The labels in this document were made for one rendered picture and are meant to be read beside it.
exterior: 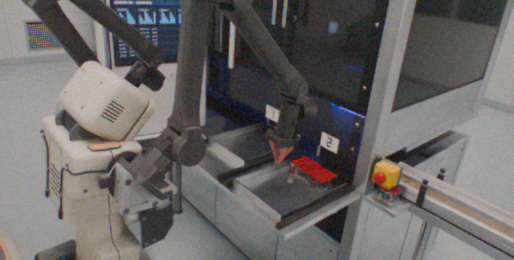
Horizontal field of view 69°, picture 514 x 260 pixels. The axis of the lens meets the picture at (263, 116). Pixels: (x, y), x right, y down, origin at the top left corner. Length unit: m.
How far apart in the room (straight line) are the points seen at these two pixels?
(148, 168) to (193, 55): 0.28
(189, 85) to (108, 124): 0.22
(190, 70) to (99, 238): 0.56
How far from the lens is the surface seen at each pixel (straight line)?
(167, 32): 1.85
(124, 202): 0.91
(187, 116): 0.90
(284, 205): 1.36
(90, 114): 0.96
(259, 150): 1.69
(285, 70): 1.06
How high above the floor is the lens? 1.68
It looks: 23 degrees down
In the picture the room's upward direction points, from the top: 5 degrees clockwise
